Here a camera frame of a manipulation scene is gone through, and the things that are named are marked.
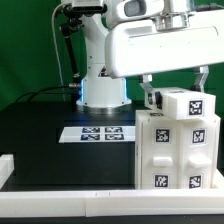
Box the white cabinet door panel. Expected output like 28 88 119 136
178 120 214 189
139 121 181 191

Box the white cabinet top block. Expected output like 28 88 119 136
145 87 216 120

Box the white marker base plate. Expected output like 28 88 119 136
59 126 135 143

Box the white cabinet body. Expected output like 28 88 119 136
134 110 220 189

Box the white cable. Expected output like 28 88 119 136
50 2 73 102

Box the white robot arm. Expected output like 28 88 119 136
61 0 224 79

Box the black cable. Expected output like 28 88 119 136
15 83 82 103

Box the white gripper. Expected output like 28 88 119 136
104 18 224 109

